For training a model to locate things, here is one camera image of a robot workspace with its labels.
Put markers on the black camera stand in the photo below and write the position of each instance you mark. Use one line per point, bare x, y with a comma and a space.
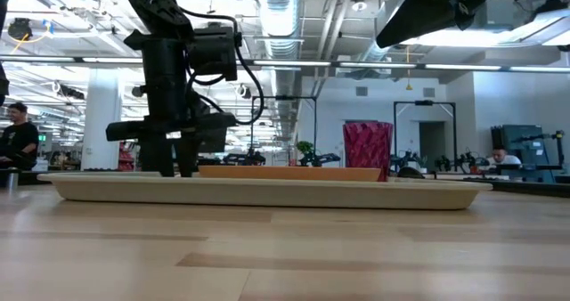
559, 149

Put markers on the square wall vent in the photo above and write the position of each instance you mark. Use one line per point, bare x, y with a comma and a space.
429, 92
361, 91

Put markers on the grey-green cabinet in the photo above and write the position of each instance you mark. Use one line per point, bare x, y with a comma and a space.
530, 156

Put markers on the white building column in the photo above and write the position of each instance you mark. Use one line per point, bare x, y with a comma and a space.
101, 114

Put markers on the person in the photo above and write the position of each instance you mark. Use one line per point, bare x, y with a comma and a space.
501, 156
20, 140

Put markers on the red faceted cup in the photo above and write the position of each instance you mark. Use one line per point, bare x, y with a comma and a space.
367, 145

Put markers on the black ceiling device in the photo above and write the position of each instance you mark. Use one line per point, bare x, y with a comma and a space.
20, 28

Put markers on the beige plastic tray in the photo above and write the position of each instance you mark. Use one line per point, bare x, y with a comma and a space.
267, 196

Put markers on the small green plant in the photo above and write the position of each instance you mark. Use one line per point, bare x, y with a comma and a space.
305, 147

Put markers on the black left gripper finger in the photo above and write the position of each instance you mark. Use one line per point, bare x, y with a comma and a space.
157, 156
188, 156

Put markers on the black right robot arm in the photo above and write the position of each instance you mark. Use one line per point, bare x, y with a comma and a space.
427, 7

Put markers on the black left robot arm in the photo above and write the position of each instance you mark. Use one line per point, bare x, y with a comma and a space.
156, 7

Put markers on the long ceiling light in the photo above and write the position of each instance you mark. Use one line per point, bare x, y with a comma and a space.
378, 65
541, 69
35, 59
463, 67
291, 63
111, 60

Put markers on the white ceiling sensor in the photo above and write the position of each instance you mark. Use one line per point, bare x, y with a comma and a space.
359, 5

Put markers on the black station frame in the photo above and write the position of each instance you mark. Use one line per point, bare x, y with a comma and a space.
423, 102
285, 98

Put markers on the grey door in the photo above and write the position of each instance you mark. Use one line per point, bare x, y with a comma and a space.
431, 136

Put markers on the red cabinet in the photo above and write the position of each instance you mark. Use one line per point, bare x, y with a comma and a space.
125, 158

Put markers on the silver ventilation duct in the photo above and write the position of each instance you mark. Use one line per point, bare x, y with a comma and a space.
279, 11

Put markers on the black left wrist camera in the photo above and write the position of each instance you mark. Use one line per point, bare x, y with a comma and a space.
214, 51

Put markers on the orange plate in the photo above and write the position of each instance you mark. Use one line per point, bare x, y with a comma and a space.
289, 173

